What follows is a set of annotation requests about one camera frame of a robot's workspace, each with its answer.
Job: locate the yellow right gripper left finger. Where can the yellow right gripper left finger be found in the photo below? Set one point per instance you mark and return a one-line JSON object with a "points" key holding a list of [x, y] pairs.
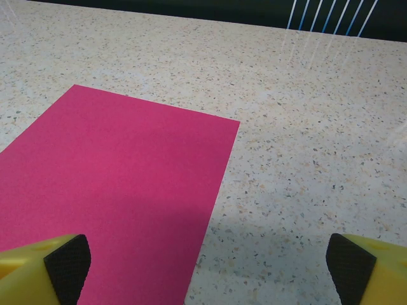
{"points": [[28, 273]]}

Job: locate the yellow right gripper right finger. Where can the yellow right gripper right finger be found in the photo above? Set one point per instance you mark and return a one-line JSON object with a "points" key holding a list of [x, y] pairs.
{"points": [[375, 273]]}

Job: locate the pink paper sheet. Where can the pink paper sheet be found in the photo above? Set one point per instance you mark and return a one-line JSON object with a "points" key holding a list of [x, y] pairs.
{"points": [[121, 178]]}

